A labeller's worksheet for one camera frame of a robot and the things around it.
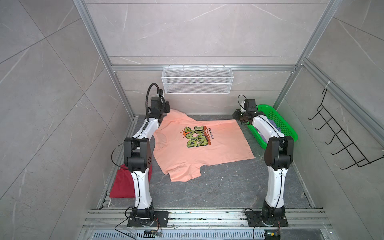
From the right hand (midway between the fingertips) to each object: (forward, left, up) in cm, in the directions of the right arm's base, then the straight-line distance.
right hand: (234, 113), depth 102 cm
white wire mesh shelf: (+17, +25, +16) cm, 34 cm away
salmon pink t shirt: (-15, +36, -15) cm, 42 cm away
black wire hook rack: (-40, -41, +16) cm, 59 cm away
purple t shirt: (-1, -32, -12) cm, 34 cm away
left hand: (+5, +48, +11) cm, 49 cm away
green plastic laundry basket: (+8, -32, -10) cm, 35 cm away
